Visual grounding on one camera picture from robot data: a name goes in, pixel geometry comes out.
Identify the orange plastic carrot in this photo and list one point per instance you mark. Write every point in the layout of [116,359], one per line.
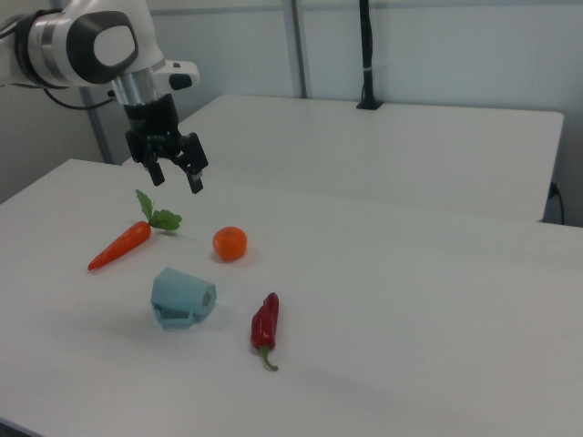
[132,234]

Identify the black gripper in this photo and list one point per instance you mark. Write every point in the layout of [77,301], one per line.
[152,125]

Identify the white table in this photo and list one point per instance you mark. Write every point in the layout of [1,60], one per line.
[387,150]

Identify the red chili pepper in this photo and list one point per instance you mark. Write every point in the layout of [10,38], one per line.
[264,324]

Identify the metal frame post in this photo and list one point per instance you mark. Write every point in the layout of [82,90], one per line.
[96,123]

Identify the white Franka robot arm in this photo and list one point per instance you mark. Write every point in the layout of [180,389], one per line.
[54,43]

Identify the orange mandarin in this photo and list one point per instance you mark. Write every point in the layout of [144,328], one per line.
[229,244]

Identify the light blue mug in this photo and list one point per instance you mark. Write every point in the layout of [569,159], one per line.
[181,297]

